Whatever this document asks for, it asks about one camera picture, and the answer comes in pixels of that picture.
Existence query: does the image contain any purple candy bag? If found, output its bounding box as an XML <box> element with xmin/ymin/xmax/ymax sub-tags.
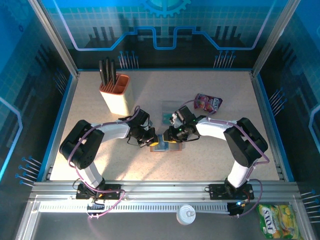
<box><xmin>193</xmin><ymin>93</ymin><xmax>224</xmax><ymax>115</ymax></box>

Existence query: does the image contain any beige orange knife block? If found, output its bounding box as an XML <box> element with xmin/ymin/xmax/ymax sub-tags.
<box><xmin>99</xmin><ymin>74</ymin><xmax>133</xmax><ymax>116</ymax></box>

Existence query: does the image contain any white round lid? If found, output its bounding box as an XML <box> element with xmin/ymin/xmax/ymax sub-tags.
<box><xmin>176</xmin><ymin>204</ymin><xmax>197</xmax><ymax>226</ymax></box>

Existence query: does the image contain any black connector box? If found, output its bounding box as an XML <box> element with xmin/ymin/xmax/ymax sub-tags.
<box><xmin>227</xmin><ymin>200</ymin><xmax>248</xmax><ymax>217</ymax></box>

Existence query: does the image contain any green yellow candy bag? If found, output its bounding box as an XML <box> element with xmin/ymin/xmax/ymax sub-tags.
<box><xmin>256</xmin><ymin>203</ymin><xmax>305</xmax><ymax>240</ymax></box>

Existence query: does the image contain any aluminium mounting rail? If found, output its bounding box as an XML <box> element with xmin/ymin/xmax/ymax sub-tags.
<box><xmin>29</xmin><ymin>180</ymin><xmax>301</xmax><ymax>198</ymax></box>

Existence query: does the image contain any white slotted cable duct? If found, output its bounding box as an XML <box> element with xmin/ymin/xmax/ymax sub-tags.
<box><xmin>38</xmin><ymin>202</ymin><xmax>231</xmax><ymax>212</ymax></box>

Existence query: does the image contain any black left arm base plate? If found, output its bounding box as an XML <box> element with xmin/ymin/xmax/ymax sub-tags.
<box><xmin>75</xmin><ymin>183</ymin><xmax>122</xmax><ymax>201</ymax></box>

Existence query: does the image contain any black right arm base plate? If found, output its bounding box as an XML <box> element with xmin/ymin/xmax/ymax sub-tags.
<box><xmin>208</xmin><ymin>183</ymin><xmax>255</xmax><ymax>201</ymax></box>

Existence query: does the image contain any black knife handle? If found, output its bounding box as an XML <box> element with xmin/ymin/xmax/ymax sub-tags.
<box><xmin>110</xmin><ymin>60</ymin><xmax>117</xmax><ymax>86</ymax></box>
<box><xmin>98</xmin><ymin>59</ymin><xmax>106</xmax><ymax>87</ymax></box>
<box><xmin>104</xmin><ymin>57</ymin><xmax>112</xmax><ymax>86</ymax></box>

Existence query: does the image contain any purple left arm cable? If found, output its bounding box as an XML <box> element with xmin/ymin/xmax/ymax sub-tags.
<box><xmin>67</xmin><ymin>105</ymin><xmax>141</xmax><ymax>221</ymax></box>

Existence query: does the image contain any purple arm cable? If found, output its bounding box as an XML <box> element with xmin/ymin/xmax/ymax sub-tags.
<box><xmin>181</xmin><ymin>99</ymin><xmax>270</xmax><ymax>218</ymax></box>
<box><xmin>67</xmin><ymin>105</ymin><xmax>141</xmax><ymax>221</ymax></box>

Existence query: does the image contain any aluminium side rail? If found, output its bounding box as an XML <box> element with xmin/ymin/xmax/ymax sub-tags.
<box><xmin>37</xmin><ymin>72</ymin><xmax>80</xmax><ymax>181</ymax></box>
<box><xmin>250</xmin><ymin>71</ymin><xmax>296</xmax><ymax>182</ymax></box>

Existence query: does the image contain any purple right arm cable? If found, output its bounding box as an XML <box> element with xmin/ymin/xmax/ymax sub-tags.
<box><xmin>181</xmin><ymin>99</ymin><xmax>270</xmax><ymax>218</ymax></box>

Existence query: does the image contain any aluminium frame post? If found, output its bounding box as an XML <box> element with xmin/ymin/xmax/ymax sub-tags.
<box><xmin>251</xmin><ymin>0</ymin><xmax>301</xmax><ymax>77</ymax></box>
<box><xmin>27</xmin><ymin>0</ymin><xmax>80</xmax><ymax>77</ymax></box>

